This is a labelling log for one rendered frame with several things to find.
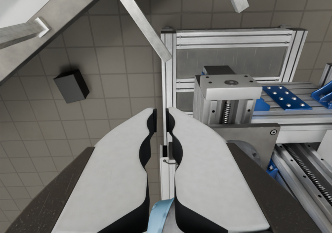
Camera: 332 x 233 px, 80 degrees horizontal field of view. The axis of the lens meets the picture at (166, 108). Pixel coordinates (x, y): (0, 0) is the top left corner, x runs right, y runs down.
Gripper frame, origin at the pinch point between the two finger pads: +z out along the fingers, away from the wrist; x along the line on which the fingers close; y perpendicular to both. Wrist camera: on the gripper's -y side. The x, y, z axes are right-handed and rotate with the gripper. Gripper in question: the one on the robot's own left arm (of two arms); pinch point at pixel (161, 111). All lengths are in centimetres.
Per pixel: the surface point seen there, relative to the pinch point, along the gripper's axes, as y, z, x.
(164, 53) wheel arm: 9, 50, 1
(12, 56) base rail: 12, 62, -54
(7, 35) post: 2, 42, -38
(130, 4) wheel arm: -4, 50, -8
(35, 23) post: 1, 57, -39
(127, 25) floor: 12, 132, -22
